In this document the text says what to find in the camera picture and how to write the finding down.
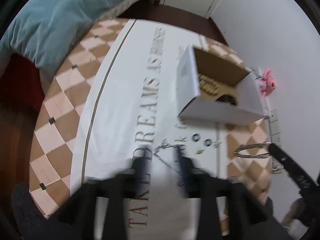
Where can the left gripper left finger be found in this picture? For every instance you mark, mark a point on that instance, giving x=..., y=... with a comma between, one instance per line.
x=75, y=218

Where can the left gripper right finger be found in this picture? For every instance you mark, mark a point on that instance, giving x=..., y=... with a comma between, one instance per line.
x=247, y=217

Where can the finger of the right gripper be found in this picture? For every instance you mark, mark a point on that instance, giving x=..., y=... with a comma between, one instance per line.
x=294, y=170

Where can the small silver earring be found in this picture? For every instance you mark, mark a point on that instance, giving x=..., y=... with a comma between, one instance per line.
x=217, y=144

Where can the black smart watch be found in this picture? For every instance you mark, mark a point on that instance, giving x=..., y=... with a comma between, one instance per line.
x=229, y=99

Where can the pink panther plush toy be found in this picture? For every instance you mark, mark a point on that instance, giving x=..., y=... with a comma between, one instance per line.
x=267, y=83

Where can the checkered printed tablecloth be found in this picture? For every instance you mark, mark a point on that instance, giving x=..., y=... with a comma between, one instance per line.
x=113, y=99

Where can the white cardboard box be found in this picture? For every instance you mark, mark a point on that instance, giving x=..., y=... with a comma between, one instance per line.
x=202, y=77

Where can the blue duvet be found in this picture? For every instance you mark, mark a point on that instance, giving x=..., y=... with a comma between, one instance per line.
x=45, y=30

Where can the white wall power strip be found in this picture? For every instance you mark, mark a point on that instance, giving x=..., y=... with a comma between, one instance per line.
x=274, y=132

